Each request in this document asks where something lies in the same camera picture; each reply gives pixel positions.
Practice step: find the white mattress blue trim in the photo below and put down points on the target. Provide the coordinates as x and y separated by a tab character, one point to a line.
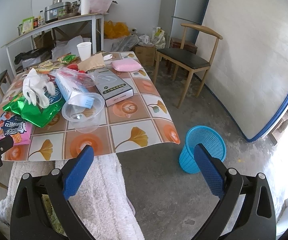
249	73

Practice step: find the white paper towel roll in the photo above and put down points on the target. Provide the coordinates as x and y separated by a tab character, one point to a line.
85	7

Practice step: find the brown paper bag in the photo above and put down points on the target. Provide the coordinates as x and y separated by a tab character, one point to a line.
93	62

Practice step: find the clear plastic bowl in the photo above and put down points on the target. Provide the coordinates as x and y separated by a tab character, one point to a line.
83	112

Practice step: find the green yellow snack packet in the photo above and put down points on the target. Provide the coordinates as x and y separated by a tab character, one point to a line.
67	59

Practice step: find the white cloth glove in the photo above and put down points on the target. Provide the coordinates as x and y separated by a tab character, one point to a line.
34	88

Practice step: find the white paper cup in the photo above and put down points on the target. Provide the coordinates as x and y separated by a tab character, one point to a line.
84	50

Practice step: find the blue white carton box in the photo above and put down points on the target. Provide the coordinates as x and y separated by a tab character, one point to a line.
74	94

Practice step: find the clear printed plastic wrapper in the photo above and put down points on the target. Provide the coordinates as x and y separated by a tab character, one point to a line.
75	77

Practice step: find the blue plastic waste basket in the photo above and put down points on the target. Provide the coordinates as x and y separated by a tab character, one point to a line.
206	136

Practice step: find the patterned vinyl tablecloth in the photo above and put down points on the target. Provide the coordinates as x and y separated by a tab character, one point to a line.
136	122

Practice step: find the green snack bag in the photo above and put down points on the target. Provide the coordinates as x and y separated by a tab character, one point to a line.
36	114

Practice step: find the white metal shelf table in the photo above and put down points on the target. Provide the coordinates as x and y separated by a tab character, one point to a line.
97	27

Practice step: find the white fluffy blanket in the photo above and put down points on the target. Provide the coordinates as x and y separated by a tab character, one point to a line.
101	201

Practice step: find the red plastic bag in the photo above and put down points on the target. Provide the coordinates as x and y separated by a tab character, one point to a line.
74	67

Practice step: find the pink plastic bag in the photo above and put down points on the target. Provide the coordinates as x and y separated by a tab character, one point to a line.
99	6

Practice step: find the pink blue snack packet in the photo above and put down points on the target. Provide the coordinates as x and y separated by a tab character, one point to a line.
16	127

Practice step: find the wooden chair black seat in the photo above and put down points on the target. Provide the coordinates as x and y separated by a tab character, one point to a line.
187	60

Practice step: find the pink knitted sponge pad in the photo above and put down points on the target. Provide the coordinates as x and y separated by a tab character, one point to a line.
126	65

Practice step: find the grey charging cable box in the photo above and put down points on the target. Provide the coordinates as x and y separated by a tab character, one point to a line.
111	87

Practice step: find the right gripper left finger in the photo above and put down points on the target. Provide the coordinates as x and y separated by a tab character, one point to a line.
29	219

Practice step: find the steel rice cooker pot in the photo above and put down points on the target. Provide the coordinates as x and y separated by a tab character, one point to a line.
52	12

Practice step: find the grey refrigerator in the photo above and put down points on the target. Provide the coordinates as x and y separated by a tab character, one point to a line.
175	12

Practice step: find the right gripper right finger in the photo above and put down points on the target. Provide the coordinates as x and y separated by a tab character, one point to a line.
256	219

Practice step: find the cardboard box on floor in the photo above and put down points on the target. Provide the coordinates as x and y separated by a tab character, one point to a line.
146	55

